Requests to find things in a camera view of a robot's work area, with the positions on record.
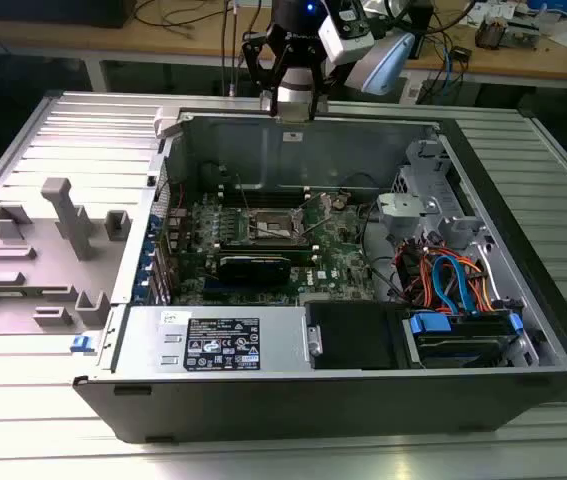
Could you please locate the grey electronic device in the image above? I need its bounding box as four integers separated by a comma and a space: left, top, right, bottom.
505, 17, 544, 49

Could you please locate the copper coil transformer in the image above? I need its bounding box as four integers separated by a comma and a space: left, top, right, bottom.
476, 13, 510, 50

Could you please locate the silver metal drive cage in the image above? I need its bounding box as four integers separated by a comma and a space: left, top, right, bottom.
390, 139, 469, 221

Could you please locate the black graphics card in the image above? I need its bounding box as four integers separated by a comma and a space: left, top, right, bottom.
215, 252, 294, 289

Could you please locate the black RAM slot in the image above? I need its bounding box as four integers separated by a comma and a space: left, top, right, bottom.
218, 185, 312, 207

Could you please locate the large black box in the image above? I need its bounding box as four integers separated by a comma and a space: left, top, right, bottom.
0, 0, 137, 30

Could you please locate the silver latch handle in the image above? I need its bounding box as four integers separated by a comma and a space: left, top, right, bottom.
304, 323, 324, 358

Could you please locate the orange red wire bundle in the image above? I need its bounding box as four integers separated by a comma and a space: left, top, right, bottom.
400, 242, 502, 314

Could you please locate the hard disk in blue carrier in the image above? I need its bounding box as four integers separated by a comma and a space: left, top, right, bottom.
402, 309, 524, 370

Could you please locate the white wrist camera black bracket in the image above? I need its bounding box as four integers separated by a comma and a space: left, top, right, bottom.
317, 0, 375, 66

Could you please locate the tall black box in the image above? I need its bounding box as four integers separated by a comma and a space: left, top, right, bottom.
405, 0, 437, 60

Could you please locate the silver power supply with label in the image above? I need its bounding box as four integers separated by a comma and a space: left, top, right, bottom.
110, 304, 310, 375

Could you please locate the CPU socket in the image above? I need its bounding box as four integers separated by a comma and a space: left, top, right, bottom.
246, 207, 310, 246

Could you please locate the grey plastic parts rack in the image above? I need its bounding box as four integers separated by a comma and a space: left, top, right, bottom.
0, 177, 132, 337

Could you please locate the wooden desk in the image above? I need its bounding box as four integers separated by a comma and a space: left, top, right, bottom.
0, 0, 567, 94

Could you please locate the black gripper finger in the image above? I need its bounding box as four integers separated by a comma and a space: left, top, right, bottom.
241, 30, 284, 117
307, 46, 330, 123

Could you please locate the thin black wire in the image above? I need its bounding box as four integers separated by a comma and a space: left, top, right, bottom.
357, 199, 404, 304

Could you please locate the black PC case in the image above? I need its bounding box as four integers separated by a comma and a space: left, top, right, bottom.
71, 102, 567, 446

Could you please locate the green motherboard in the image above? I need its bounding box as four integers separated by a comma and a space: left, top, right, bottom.
167, 192, 379, 307

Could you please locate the blue flat wire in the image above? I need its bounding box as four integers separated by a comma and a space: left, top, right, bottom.
431, 254, 479, 317

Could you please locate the silver metal bracket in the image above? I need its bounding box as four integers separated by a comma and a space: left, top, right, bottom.
376, 192, 425, 234

